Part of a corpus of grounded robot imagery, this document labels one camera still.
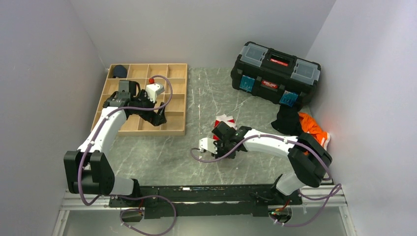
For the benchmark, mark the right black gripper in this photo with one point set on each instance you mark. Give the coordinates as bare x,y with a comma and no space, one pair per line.
217,144

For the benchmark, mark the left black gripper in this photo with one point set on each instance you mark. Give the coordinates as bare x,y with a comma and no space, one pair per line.
155,118

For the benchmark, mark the red white underwear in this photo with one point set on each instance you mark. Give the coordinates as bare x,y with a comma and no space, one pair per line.
224,127

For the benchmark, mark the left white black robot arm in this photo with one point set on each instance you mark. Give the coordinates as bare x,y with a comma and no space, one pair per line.
87,168

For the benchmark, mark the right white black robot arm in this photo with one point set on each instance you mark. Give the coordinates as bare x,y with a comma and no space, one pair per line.
309,160

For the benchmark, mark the dark blue rolled garment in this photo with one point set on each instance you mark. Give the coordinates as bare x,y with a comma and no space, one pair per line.
119,71

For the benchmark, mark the black garment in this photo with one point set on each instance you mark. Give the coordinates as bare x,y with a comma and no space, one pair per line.
287,121

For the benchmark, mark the orange garment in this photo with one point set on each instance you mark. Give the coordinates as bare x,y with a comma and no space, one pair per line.
309,125

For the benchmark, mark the black toolbox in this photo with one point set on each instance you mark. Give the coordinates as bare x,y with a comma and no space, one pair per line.
278,77

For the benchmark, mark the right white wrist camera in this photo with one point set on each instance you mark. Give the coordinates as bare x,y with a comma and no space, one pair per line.
207,145

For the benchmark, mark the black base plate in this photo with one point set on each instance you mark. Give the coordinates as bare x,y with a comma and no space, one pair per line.
208,200

